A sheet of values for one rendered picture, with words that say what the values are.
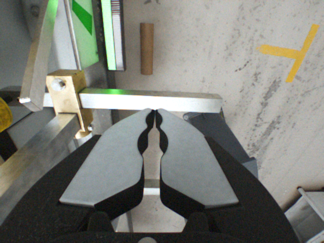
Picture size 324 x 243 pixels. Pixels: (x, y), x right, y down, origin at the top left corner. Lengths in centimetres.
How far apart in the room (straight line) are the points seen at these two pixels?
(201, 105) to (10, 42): 49
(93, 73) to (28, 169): 28
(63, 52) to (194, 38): 80
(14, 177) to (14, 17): 43
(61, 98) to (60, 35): 26
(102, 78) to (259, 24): 107
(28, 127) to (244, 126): 145
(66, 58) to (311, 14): 142
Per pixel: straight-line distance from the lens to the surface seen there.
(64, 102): 33
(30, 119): 57
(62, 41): 55
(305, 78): 161
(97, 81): 44
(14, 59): 55
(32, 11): 57
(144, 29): 102
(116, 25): 40
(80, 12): 36
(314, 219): 323
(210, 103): 30
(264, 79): 139
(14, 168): 25
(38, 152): 26
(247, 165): 86
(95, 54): 40
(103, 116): 48
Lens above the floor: 109
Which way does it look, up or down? 58 degrees down
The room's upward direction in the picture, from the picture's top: 178 degrees clockwise
